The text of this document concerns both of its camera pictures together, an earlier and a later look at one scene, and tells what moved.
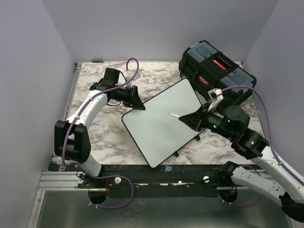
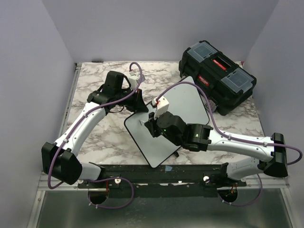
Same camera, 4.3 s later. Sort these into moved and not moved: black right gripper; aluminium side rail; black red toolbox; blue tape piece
Moved: black right gripper
Not moved: black red toolbox; blue tape piece; aluminium side rail
